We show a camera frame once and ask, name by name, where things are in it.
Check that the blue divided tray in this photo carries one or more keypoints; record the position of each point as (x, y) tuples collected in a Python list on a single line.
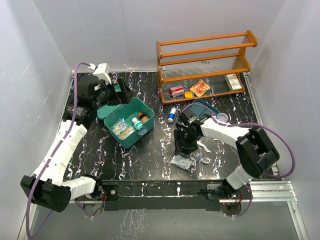
[(203, 106)]

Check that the clear round container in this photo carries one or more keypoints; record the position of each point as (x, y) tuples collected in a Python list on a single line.
[(222, 117)]

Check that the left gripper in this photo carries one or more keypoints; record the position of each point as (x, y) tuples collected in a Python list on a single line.
[(122, 97)]

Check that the white spray bottle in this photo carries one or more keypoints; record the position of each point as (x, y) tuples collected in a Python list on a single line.
[(137, 123)]

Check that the wooden shelf rack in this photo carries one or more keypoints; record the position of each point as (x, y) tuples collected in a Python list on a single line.
[(184, 62)]

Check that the yellow tape measure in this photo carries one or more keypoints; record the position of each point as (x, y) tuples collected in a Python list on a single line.
[(188, 94)]

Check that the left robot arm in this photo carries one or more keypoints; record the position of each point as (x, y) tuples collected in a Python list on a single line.
[(62, 150)]

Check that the white green medicine box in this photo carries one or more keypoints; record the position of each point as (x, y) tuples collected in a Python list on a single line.
[(233, 82)]

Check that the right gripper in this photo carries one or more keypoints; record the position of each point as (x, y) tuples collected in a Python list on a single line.
[(180, 143)]

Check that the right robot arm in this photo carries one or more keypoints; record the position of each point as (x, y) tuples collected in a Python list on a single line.
[(255, 149)]

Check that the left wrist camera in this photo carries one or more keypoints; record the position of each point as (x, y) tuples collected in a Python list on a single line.
[(101, 71)]

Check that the clear bag of plasters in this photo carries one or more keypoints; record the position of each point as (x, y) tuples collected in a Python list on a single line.
[(180, 162)]

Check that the bagged bandage box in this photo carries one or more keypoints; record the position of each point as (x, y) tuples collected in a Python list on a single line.
[(121, 129)]

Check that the small black scissors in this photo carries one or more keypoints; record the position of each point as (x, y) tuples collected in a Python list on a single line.
[(200, 144)]

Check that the orange snack packet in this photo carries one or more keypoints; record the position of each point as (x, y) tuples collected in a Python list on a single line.
[(199, 88)]

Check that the blue white bandage roll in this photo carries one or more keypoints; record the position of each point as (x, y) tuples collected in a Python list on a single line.
[(171, 115)]

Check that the brown medicine bottle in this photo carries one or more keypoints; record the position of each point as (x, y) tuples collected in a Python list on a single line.
[(143, 118)]

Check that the red white medicine box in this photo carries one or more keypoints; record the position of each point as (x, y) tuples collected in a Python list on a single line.
[(176, 91)]

